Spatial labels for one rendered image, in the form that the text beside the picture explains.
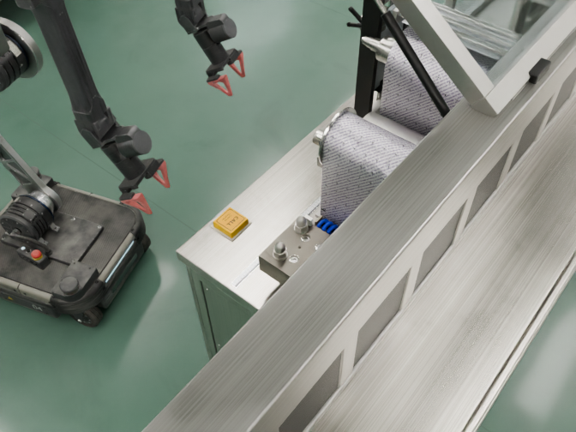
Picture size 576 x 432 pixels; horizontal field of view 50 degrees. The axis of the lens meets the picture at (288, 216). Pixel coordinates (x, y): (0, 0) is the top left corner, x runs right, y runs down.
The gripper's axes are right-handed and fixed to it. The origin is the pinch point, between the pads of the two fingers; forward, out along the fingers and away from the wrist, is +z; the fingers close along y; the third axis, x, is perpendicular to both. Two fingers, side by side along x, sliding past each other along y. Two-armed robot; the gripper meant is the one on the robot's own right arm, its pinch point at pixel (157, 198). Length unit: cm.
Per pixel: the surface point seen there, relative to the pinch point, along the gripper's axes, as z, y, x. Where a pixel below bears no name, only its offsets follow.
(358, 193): 13, 7, -51
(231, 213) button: 18.1, 10.8, -7.0
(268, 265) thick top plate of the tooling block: 19.4, -7.8, -28.2
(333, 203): 17.4, 9.6, -41.1
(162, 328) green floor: 78, 13, 74
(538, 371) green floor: 151, 47, -54
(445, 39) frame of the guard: -28, -11, -90
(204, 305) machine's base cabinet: 36.7, -6.8, 7.0
